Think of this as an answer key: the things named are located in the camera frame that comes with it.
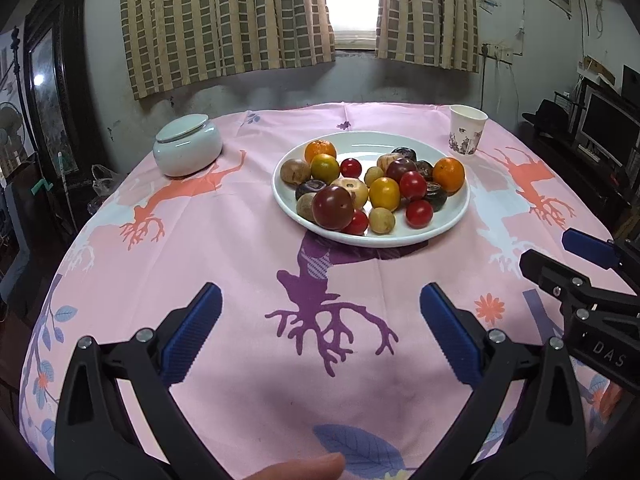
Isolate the white ceramic jar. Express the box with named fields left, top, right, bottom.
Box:
left=152, top=114, right=224, bottom=178

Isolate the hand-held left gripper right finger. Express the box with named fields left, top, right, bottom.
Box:
left=412, top=281, right=588, bottom=480

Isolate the brown passion fruit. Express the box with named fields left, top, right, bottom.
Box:
left=280, top=158, right=313, bottom=186

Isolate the black hat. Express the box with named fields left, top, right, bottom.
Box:
left=521, top=99, right=571, bottom=133

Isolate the white round plate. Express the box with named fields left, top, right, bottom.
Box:
left=271, top=131, right=471, bottom=247

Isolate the black computer monitor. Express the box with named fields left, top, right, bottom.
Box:
left=580, top=87, right=640, bottom=168

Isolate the pink printed tablecloth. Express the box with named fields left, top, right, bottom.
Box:
left=19, top=101, right=626, bottom=480

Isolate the printed paper cup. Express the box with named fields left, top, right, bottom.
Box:
left=448, top=105, right=488, bottom=157

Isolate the person's left hand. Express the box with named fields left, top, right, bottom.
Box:
left=239, top=452, right=346, bottom=480

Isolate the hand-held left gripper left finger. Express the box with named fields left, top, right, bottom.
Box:
left=52, top=281, right=228, bottom=480

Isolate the clear plastic bag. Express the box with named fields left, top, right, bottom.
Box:
left=89, top=164, right=123, bottom=211

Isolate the white ceramic jar lid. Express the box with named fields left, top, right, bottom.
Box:
left=155, top=114, right=210, bottom=143

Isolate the white wall socket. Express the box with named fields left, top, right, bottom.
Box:
left=480, top=44, right=516, bottom=66

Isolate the yellow orange tomato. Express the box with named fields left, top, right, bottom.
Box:
left=368, top=176, right=402, bottom=212

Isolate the checked beige curtain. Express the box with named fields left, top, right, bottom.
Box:
left=119, top=0, right=337, bottom=101
left=375, top=0, right=481, bottom=73

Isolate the black light stand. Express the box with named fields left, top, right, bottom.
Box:
left=10, top=27, right=26, bottom=161

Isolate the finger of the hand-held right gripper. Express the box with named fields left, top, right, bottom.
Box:
left=561, top=227, right=640, bottom=286
left=519, top=249, right=640, bottom=312

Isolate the dark red tomato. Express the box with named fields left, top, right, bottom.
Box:
left=311, top=185, right=356, bottom=231
left=385, top=157, right=418, bottom=184

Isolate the dark wooden desk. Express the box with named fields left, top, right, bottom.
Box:
left=520, top=125, right=640, bottom=241

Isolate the green orange mandarin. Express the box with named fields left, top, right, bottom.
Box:
left=310, top=154, right=341, bottom=183

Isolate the black chair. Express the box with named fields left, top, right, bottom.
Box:
left=0, top=180, right=76, bottom=306

